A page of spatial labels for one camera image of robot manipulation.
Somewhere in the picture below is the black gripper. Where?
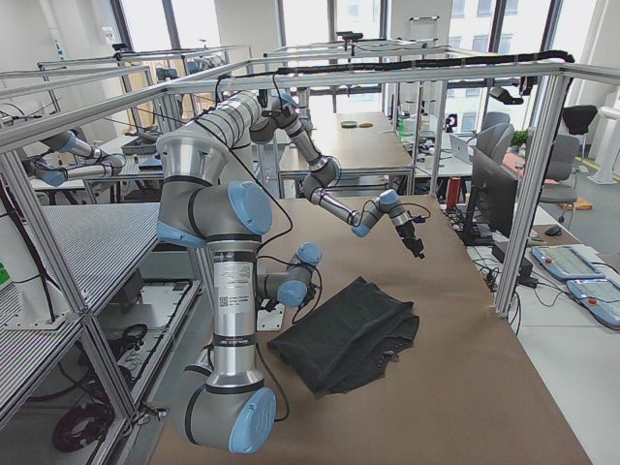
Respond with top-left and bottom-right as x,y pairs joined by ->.
396,221 -> 424,257

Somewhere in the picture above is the black t-shirt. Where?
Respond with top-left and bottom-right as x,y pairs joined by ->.
267,277 -> 419,396

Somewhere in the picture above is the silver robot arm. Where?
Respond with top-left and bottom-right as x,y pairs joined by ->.
156,91 -> 305,454
263,94 -> 424,259

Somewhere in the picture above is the red cylinder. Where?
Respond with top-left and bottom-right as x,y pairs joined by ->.
446,176 -> 461,209

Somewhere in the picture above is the black computer monitor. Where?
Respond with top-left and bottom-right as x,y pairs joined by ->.
461,148 -> 518,246

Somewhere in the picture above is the silver laptop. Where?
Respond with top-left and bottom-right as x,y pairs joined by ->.
449,134 -> 475,165

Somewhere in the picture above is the grey office chair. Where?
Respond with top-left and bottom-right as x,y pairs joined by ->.
539,135 -> 580,206

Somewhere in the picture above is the blue teach pendant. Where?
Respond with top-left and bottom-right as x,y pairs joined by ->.
531,245 -> 605,281
566,279 -> 620,329

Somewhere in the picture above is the striped aluminium work table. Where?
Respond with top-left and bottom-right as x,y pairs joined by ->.
1,203 -> 202,424

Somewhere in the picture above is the aluminium frame profile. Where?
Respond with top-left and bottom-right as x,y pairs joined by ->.
0,47 -> 577,321

